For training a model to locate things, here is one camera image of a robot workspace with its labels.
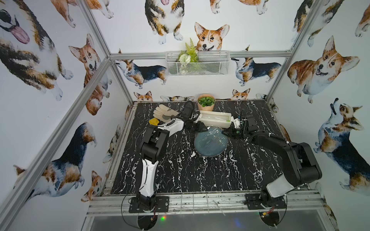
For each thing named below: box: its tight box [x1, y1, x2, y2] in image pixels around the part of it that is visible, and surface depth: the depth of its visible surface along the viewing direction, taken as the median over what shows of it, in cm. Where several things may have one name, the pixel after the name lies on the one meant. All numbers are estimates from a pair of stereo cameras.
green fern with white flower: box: [177, 37, 199, 75], surface depth 85 cm
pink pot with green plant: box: [197, 93, 216, 112], surface depth 105 cm
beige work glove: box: [152, 104, 180, 123], surface depth 116 cm
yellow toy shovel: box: [148, 117, 160, 127], surface depth 110 cm
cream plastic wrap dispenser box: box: [198, 110, 232, 129], surface depth 102 cm
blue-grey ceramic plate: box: [193, 126, 229, 157], surface depth 93 cm
